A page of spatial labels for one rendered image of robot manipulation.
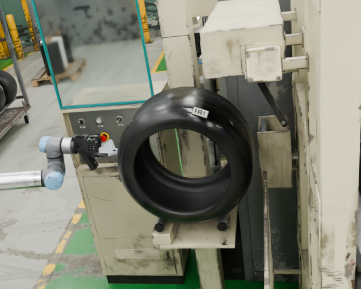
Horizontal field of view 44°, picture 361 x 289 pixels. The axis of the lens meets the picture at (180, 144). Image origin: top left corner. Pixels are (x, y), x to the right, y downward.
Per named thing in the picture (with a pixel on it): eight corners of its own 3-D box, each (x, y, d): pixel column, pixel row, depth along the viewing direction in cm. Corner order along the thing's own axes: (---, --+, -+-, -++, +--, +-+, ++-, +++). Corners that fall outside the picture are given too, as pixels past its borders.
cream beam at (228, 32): (219, 36, 192) (215, 2, 185) (278, 30, 186) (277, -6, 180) (202, 80, 138) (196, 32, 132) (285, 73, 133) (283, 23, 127)
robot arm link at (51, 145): (46, 149, 206) (44, 132, 203) (69, 151, 204) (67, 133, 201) (39, 156, 199) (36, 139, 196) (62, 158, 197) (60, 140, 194)
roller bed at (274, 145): (261, 169, 232) (257, 116, 220) (290, 167, 229) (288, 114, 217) (261, 188, 214) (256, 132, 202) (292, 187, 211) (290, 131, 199)
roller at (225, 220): (233, 184, 221) (229, 190, 223) (225, 179, 221) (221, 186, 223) (229, 226, 190) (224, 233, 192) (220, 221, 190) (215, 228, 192)
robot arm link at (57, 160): (47, 183, 199) (44, 161, 194) (49, 172, 209) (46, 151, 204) (65, 182, 200) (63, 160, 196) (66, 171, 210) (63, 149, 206)
